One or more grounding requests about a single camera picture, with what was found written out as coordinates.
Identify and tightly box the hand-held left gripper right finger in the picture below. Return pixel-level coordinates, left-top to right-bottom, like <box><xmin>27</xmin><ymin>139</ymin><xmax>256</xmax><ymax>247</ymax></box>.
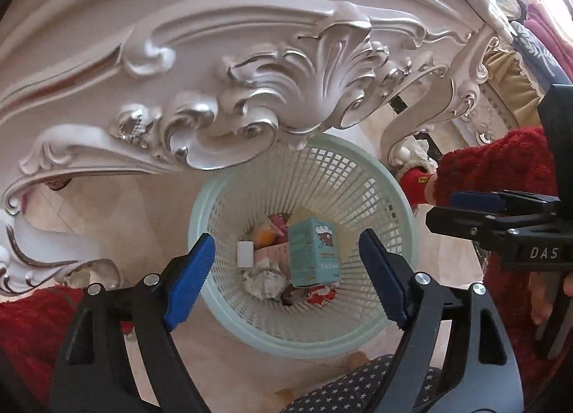
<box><xmin>358</xmin><ymin>229</ymin><xmax>524</xmax><ymax>413</ymax></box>

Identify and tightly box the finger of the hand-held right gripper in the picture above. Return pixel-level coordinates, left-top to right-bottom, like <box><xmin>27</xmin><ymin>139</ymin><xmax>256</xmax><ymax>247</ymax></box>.
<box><xmin>450</xmin><ymin>190</ymin><xmax>560</xmax><ymax>217</ymax></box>
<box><xmin>425</xmin><ymin>206</ymin><xmax>522</xmax><ymax>246</ymax></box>

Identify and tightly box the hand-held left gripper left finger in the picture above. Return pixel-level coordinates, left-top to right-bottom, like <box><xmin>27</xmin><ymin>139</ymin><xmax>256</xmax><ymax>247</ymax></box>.
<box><xmin>49</xmin><ymin>233</ymin><xmax>216</xmax><ymax>413</ymax></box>

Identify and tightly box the white charger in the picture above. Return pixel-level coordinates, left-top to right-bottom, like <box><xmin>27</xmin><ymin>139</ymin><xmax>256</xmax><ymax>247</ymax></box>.
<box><xmin>236</xmin><ymin>240</ymin><xmax>256</xmax><ymax>269</ymax></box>

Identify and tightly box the red wrapper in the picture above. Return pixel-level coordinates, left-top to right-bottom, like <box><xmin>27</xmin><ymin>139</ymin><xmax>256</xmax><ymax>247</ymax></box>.
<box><xmin>304</xmin><ymin>284</ymin><xmax>338</xmax><ymax>306</ymax></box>

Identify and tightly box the white paper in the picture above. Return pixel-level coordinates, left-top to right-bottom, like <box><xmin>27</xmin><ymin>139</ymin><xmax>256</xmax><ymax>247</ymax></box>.
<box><xmin>242</xmin><ymin>258</ymin><xmax>287</xmax><ymax>300</ymax></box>

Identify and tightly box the teal box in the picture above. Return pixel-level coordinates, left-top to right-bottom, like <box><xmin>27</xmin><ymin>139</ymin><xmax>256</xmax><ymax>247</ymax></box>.
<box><xmin>286</xmin><ymin>218</ymin><xmax>341</xmax><ymax>287</ymax></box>

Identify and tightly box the pink box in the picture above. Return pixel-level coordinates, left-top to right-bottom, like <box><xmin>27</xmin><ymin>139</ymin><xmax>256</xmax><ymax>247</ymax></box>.
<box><xmin>253</xmin><ymin>240</ymin><xmax>292</xmax><ymax>271</ymax></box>

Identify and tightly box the pale green mesh wastebasket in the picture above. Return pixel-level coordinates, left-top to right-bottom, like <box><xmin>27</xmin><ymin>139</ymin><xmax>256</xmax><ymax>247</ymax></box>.
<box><xmin>188</xmin><ymin>133</ymin><xmax>419</xmax><ymax>360</ymax></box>

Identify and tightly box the person's right hand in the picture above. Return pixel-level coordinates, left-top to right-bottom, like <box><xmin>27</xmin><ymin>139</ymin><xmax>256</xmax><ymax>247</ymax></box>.
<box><xmin>529</xmin><ymin>269</ymin><xmax>573</xmax><ymax>325</ymax></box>

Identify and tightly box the ornate beige sofa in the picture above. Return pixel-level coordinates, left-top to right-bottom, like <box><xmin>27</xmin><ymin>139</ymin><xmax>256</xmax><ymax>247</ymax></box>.
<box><xmin>457</xmin><ymin>0</ymin><xmax>573</xmax><ymax>147</ymax></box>

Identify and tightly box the star patterned seat cushion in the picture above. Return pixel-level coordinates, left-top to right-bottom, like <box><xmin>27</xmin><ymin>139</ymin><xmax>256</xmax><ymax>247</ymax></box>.
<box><xmin>275</xmin><ymin>353</ymin><xmax>442</xmax><ymax>413</ymax></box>

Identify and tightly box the beige fringed sofa cover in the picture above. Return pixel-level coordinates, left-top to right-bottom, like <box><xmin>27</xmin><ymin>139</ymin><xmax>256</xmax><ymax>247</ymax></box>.
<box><xmin>486</xmin><ymin>48</ymin><xmax>553</xmax><ymax>127</ymax></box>

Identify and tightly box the grey white patterned cloth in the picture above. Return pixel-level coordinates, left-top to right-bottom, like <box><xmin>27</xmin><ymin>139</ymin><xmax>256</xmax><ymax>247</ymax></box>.
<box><xmin>510</xmin><ymin>21</ymin><xmax>569</xmax><ymax>87</ymax></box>

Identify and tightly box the pink folded cloth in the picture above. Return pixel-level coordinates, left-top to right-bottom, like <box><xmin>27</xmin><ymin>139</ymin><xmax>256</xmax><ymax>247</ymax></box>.
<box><xmin>526</xmin><ymin>0</ymin><xmax>573</xmax><ymax>56</ymax></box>

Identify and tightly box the brown round-patterned cushion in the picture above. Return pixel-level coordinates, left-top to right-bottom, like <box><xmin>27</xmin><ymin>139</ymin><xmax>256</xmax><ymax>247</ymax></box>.
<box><xmin>490</xmin><ymin>0</ymin><xmax>522</xmax><ymax>20</ymax></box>

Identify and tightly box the white carved coffee table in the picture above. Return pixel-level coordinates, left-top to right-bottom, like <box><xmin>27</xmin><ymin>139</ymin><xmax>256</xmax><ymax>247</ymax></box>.
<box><xmin>0</xmin><ymin>0</ymin><xmax>515</xmax><ymax>297</ymax></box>

